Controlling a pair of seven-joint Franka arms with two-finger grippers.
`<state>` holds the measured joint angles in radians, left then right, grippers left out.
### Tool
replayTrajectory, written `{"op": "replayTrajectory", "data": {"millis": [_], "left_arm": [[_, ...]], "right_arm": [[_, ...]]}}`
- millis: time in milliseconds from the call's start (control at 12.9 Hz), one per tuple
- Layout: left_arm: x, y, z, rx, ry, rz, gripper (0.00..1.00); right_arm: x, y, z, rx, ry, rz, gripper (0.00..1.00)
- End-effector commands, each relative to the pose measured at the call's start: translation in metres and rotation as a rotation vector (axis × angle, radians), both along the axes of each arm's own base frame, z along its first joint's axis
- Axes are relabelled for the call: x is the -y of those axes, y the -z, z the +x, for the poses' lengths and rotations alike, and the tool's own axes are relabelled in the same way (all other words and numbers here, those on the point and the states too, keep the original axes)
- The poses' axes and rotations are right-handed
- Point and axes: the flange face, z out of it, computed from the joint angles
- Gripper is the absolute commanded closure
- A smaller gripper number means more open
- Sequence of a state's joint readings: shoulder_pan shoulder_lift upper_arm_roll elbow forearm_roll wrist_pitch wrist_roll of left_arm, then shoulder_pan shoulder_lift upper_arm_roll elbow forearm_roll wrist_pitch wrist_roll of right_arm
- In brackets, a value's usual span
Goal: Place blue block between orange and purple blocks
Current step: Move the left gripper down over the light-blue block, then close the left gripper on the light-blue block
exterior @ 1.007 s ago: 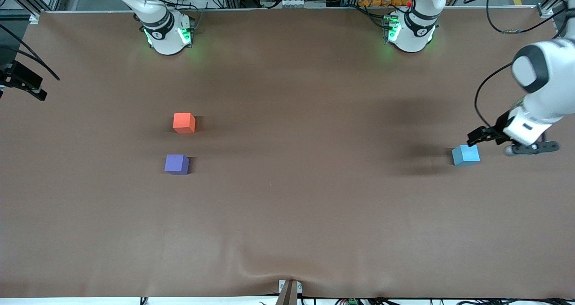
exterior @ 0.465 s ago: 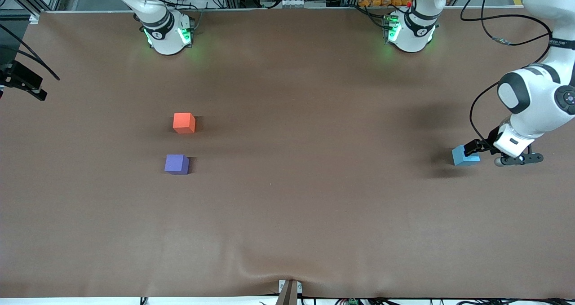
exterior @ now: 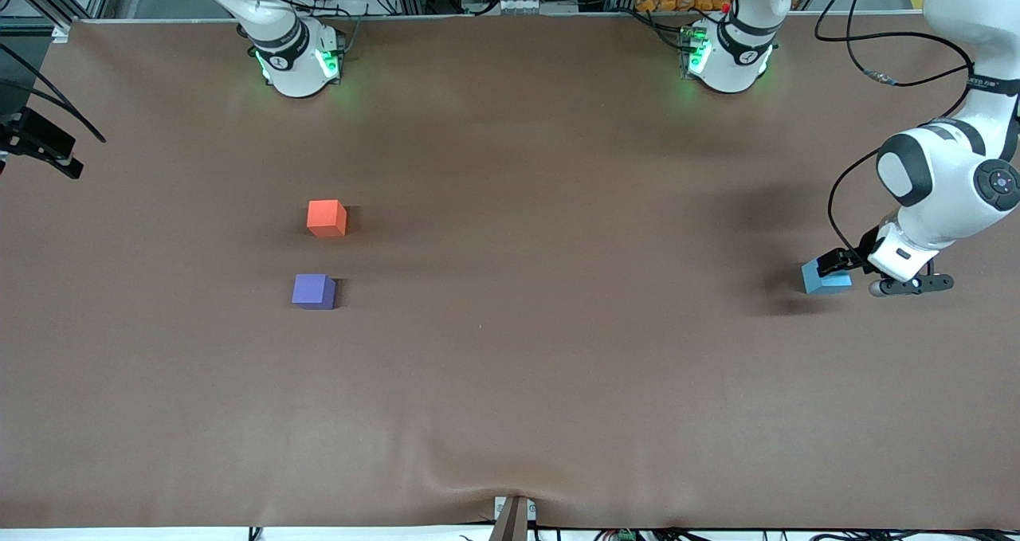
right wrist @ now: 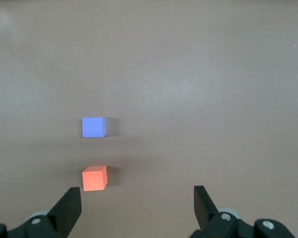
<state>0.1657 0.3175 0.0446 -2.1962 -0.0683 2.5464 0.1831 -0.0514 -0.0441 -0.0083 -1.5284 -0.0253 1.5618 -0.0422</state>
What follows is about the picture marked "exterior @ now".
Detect light blue foam cube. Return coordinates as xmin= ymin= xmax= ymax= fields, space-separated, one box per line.
xmin=801 ymin=257 xmax=853 ymax=296

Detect white terminal block row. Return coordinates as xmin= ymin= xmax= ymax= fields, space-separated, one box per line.
xmin=460 ymin=0 xmax=585 ymax=17

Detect orange foam cube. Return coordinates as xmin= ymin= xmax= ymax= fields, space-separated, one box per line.
xmin=307 ymin=199 xmax=348 ymax=238

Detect purple foam cube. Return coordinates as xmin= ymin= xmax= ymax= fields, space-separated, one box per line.
xmin=292 ymin=273 xmax=337 ymax=311

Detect brown table cover sheet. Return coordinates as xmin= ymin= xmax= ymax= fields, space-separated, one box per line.
xmin=0 ymin=11 xmax=1020 ymax=531

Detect brown wooden bar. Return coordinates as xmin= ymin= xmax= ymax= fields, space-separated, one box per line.
xmin=488 ymin=496 xmax=530 ymax=541

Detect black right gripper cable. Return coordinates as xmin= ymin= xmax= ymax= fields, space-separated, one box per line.
xmin=0 ymin=77 xmax=61 ymax=120
xmin=0 ymin=41 xmax=108 ymax=143

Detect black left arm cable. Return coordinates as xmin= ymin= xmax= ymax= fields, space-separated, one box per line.
xmin=814 ymin=0 xmax=978 ymax=265

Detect white edge bracket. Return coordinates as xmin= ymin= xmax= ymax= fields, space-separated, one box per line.
xmin=494 ymin=496 xmax=538 ymax=524

